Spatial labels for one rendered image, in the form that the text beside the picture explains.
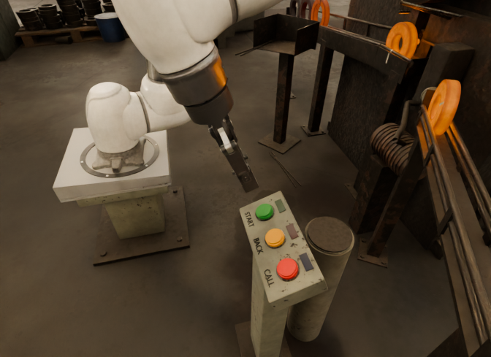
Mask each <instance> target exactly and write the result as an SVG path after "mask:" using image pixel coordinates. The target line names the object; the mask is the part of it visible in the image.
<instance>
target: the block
mask: <svg viewBox="0 0 491 357"><path fill-rule="evenodd" d="M474 52H475V49H474V48H473V47H471V46H468V45H465V44H463V43H461V42H447V43H439V44H436V45H434V47H433V50H432V52H431V54H430V57H429V59H428V62H427V65H426V67H425V70H424V72H423V75H422V78H421V80H420V82H419V85H418V87H417V90H416V93H415V94H414V97H413V100H412V101H420V104H419V106H410V108H411V109H412V110H413V111H414V112H416V113H418V111H419V108H420V106H421V104H422V101H421V94H422V92H423V91H424V90H425V89H426V88H430V87H436V88H437V87H438V86H439V84H440V83H441V82H442V81H443V80H445V79H448V80H457V81H459V82H460V81H461V79H462V77H463V75H464V73H465V70H466V68H467V66H468V64H469V62H470V60H471V58H472V56H473V54H474Z"/></svg>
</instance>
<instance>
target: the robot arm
mask: <svg viewBox="0 0 491 357"><path fill-rule="evenodd" d="M111 1H112V3H113V6H114V8H115V12H116V14H117V16H118V18H119V19H120V21H121V23H122V25H123V27H124V28H125V30H126V32H127V34H128V35H129V37H130V38H131V40H132V41H133V43H134V44H135V46H136V47H137V49H138V50H139V51H140V52H141V53H142V55H143V56H144V57H145V60H146V66H147V74H146V75H145V76H144V77H143V79H142V85H141V88H140V91H139V92H129V90H128V89H127V88H126V87H124V86H122V85H120V84H118V83H114V82H103V83H99V84H97V85H95V86H94V87H92V88H91V89H90V91H89V92H88V95H87V98H86V103H85V114H86V119H87V122H88V127H89V130H90V132H91V136H92V138H93V140H94V142H95V145H96V149H97V154H96V158H95V161H94V162H93V163H92V168H93V169H94V170H98V169H104V168H112V171H113V173H119V172H120V170H121V168H122V166H143V165H144V160H143V151H144V144H145V143H146V139H145V137H142V136H143V135H145V134H147V133H151V132H157V131H163V130H167V129H170V128H174V127H177V126H181V125H183V124H184V123H187V122H189V121H190V120H192V121H193V122H194V123H196V124H199V125H208V127H209V129H208V130H209V132H210V134H211V136H212V138H214V139H215V140H216V142H217V144H218V146H219V147H220V150H221V152H222V153H223V154H224V155H225V156H226V158H227V160H228V162H229V164H230V165H231V167H232V168H233V170H231V171H232V174H233V175H234V174H235V175H236V176H237V178H238V179H239V181H240V183H241V185H242V187H243V189H244V190H245V192H246V193H248V192H250V191H252V190H254V189H257V188H259V185H258V183H257V181H256V178H255V176H254V174H253V172H252V171H251V168H250V166H249V164H248V162H247V160H246V159H247V158H248V156H247V154H245V155H243V154H242V153H241V148H239V145H238V143H237V137H236V135H235V132H234V127H233V125H232V121H231V120H230V118H229V115H228V113H229V112H230V111H231V109H232V107H233V104H234V101H233V98H232V95H231V93H230V92H229V89H228V87H227V80H228V77H227V76H226V75H225V71H224V67H223V66H222V65H223V64H222V61H221V58H220V55H219V54H218V49H217V47H216V46H215V44H214V41H213V40H214V39H215V38H216V37H217V36H218V35H219V34H220V33H221V32H223V31H224V30H225V29H227V28H228V27H230V26H231V25H233V24H234V23H236V22H238V21H240V20H243V19H245V18H249V17H252V16H255V15H257V14H259V13H261V12H264V11H265V10H267V9H269V8H271V7H273V6H275V5H276V4H278V3H280V2H282V1H283V0H111Z"/></svg>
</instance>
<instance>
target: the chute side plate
mask: <svg viewBox="0 0 491 357"><path fill-rule="evenodd" d="M321 39H323V40H324V41H325V42H326V47H328V48H330V49H333V50H335V51H338V52H339V53H342V54H344V55H347V56H349V57H351V58H354V59H356V60H358V61H361V62H363V63H365V64H368V65H370V66H373V67H374V68H376V69H377V70H379V71H380V72H382V73H383V74H385V75H386V76H389V74H390V71H391V70H393V71H394V72H396V73H398V74H399V75H400V79H399V81H398V83H399V84H400V85H401V84H402V82H403V78H404V76H405V74H406V70H407V68H408V64H409V62H407V61H405V60H403V59H402V58H400V57H398V56H396V55H394V54H392V53H391V52H389V51H387V50H385V49H384V48H382V47H379V46H377V45H373V44H371V43H368V42H364V41H362V40H359V39H355V38H352V37H348V36H346V35H343V34H339V33H337V32H334V31H331V30H327V29H325V28H321V27H319V32H318V37H317V43H319V44H321ZM388 53H389V57H388V60H387V56H388ZM386 60H387V62H386Z"/></svg>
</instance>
